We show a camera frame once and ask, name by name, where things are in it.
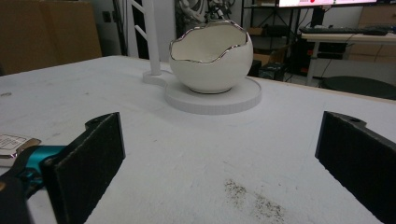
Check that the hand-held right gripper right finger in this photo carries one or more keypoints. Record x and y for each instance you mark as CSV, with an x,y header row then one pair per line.
x,y
361,158

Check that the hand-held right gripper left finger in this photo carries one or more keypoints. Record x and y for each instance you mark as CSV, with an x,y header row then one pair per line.
x,y
85,168

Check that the teal and black tool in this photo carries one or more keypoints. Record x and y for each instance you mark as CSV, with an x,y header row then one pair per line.
x,y
29,161

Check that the round dark stool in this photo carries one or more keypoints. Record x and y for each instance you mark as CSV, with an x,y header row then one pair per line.
x,y
361,87

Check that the silver object with white label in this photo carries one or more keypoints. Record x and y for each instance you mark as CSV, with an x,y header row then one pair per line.
x,y
11,144

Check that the light wooden desk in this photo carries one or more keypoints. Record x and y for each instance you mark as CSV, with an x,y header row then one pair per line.
x,y
342,38

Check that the small dark box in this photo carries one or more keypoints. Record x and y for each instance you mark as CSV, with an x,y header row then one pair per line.
x,y
271,71

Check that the black keyboard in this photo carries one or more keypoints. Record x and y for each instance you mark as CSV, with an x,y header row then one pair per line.
x,y
339,30

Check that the white stand with round base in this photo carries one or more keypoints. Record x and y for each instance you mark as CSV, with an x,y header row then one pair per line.
x,y
236,99

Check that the stack of cardboard boxes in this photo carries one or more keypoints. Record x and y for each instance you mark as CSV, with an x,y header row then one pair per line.
x,y
376,21

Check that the brown cardboard panel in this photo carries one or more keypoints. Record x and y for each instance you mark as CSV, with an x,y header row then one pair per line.
x,y
46,34

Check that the black metal shelf rack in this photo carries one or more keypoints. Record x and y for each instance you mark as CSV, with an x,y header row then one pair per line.
x,y
271,31

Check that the white egg-shaped bowl silver rim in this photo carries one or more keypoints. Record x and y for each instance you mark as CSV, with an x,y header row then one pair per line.
x,y
211,70

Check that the computer monitor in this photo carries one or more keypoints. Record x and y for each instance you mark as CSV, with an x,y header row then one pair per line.
x,y
327,2

